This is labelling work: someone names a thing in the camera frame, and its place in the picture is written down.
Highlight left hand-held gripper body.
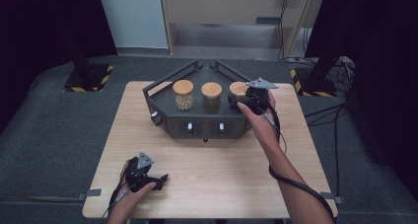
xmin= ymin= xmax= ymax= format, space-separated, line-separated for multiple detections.
xmin=123 ymin=152 xmax=156 ymax=193

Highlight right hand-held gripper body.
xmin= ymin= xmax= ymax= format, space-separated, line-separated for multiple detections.
xmin=244 ymin=77 xmax=279 ymax=114

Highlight glass jar with brown contents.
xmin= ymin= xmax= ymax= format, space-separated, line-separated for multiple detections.
xmin=229 ymin=81 xmax=249 ymax=104

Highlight glass jar with green contents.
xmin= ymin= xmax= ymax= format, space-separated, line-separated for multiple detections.
xmin=200 ymin=81 xmax=224 ymax=114

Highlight dark grey corner shelf rack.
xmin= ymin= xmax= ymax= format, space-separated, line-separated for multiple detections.
xmin=142 ymin=59 xmax=270 ymax=142

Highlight glass jar with pale beans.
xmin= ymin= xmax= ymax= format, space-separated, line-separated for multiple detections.
xmin=172 ymin=79 xmax=195 ymax=112

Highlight person's left hand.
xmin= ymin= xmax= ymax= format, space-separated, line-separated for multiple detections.
xmin=107 ymin=161 xmax=157 ymax=220

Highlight person's right hand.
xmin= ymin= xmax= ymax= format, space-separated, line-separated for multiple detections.
xmin=237 ymin=90 xmax=282 ymax=154

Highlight grey tape piece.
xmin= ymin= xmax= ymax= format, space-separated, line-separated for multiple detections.
xmin=77 ymin=188 xmax=103 ymax=201
xmin=319 ymin=191 xmax=344 ymax=204

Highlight black stand with striped base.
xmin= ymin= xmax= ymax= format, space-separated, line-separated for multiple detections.
xmin=62 ymin=45 xmax=115 ymax=94
xmin=289 ymin=52 xmax=343 ymax=99

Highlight grey flat strip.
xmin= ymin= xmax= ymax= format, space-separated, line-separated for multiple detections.
xmin=255 ymin=16 xmax=282 ymax=26

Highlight light wooden cabinet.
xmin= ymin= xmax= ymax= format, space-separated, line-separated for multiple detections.
xmin=159 ymin=0 xmax=327 ymax=59

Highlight black curtain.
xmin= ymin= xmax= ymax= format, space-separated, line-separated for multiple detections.
xmin=0 ymin=0 xmax=117 ymax=136
xmin=304 ymin=0 xmax=418 ymax=193

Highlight white panel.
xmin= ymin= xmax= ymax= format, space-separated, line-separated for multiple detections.
xmin=96 ymin=0 xmax=170 ymax=49

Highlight left hand-held gripper cable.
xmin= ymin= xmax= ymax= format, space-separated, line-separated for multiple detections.
xmin=103 ymin=183 xmax=128 ymax=219

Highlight hand-held gripper cable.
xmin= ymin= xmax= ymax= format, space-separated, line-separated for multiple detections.
xmin=103 ymin=183 xmax=128 ymax=219
xmin=259 ymin=100 xmax=337 ymax=223

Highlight black cables from wall socket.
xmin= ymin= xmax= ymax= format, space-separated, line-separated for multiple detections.
xmin=276 ymin=0 xmax=317 ymax=64

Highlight tangle of floor cables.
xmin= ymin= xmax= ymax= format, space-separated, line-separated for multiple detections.
xmin=330 ymin=55 xmax=357 ymax=94

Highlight long black floor cable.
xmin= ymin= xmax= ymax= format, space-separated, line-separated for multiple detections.
xmin=304 ymin=104 xmax=347 ymax=198

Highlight right hand-held gripper cable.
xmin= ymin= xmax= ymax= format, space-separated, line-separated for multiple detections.
xmin=259 ymin=100 xmax=337 ymax=223

